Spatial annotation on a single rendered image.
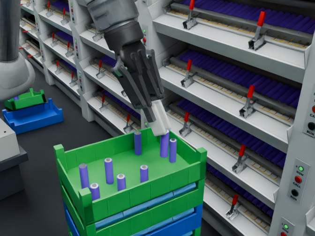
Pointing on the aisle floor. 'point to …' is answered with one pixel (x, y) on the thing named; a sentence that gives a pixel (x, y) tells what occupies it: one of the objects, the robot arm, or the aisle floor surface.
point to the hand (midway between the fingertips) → (157, 118)
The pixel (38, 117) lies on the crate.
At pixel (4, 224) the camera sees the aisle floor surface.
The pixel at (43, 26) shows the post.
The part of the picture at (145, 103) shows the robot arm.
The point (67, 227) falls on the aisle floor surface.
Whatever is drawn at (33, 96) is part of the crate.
